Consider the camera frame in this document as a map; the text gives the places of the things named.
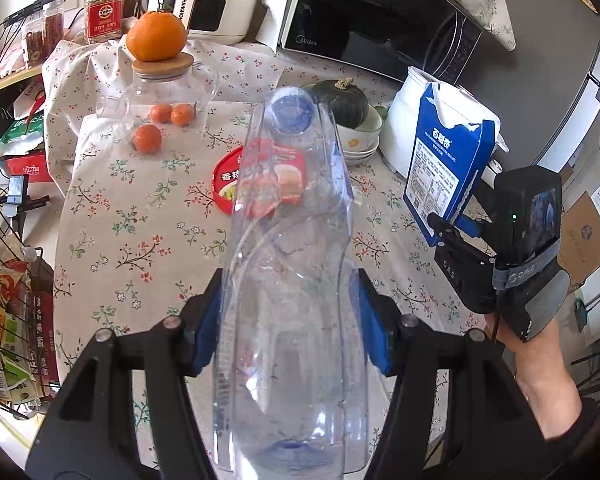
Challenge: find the blue carton box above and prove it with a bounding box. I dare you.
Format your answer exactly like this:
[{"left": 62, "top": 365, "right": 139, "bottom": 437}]
[{"left": 402, "top": 82, "right": 498, "bottom": 248}]

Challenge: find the clear plastic bottle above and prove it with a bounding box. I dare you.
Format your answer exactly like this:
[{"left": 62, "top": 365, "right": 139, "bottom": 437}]
[{"left": 213, "top": 87, "right": 368, "bottom": 479}]

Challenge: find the person's right hand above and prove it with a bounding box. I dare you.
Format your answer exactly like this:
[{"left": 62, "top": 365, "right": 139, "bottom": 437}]
[{"left": 484, "top": 313, "right": 582, "bottom": 440}]

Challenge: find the upper cardboard box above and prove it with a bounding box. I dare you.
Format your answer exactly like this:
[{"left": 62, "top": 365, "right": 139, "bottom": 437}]
[{"left": 558, "top": 192, "right": 600, "bottom": 292}]

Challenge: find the white electric cooking pot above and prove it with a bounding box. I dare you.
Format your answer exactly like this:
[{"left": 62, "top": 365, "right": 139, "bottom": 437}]
[{"left": 379, "top": 66, "right": 509, "bottom": 179}]

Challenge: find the floral tablecloth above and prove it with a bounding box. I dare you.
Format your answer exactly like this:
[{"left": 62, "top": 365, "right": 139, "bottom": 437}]
[{"left": 43, "top": 39, "right": 484, "bottom": 379}]

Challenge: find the white bowl with flower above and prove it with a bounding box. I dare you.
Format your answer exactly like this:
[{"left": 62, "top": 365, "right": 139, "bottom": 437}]
[{"left": 337, "top": 104, "right": 382, "bottom": 154}]

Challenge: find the dark green pumpkin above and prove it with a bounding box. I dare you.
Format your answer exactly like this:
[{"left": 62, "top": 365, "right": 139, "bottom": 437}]
[{"left": 310, "top": 78, "right": 368, "bottom": 129}]

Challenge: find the grey refrigerator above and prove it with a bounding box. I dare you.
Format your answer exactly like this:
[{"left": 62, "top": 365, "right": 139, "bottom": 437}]
[{"left": 460, "top": 0, "right": 600, "bottom": 172}]

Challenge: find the red round container lid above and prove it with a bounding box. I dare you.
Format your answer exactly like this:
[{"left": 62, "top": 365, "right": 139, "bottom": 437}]
[{"left": 211, "top": 145, "right": 282, "bottom": 219}]

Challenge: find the small tangerine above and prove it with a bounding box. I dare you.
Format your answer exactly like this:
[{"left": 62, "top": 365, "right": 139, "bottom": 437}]
[
  {"left": 170, "top": 103, "right": 196, "bottom": 127},
  {"left": 132, "top": 124, "right": 162, "bottom": 155},
  {"left": 149, "top": 103, "right": 172, "bottom": 124}
]

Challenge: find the black microwave oven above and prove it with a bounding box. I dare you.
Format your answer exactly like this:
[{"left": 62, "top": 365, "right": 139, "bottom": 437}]
[{"left": 278, "top": 0, "right": 482, "bottom": 84}]

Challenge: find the glass teapot with wooden lid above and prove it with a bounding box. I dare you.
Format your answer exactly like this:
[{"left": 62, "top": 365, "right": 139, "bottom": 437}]
[{"left": 95, "top": 52, "right": 220, "bottom": 156}]

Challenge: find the large orange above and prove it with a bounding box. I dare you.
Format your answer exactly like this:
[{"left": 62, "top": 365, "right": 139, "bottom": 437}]
[{"left": 125, "top": 11, "right": 187, "bottom": 62}]

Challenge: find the red label glass jar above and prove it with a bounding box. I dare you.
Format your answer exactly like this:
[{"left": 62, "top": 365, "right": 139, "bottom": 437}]
[{"left": 84, "top": 0, "right": 123, "bottom": 44}]

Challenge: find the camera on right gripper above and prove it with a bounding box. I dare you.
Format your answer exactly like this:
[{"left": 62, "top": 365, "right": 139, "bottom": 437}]
[{"left": 491, "top": 165, "right": 562, "bottom": 292}]

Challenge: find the black wire rack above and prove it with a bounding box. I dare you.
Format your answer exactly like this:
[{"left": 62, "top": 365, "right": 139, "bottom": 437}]
[{"left": 0, "top": 154, "right": 59, "bottom": 420}]

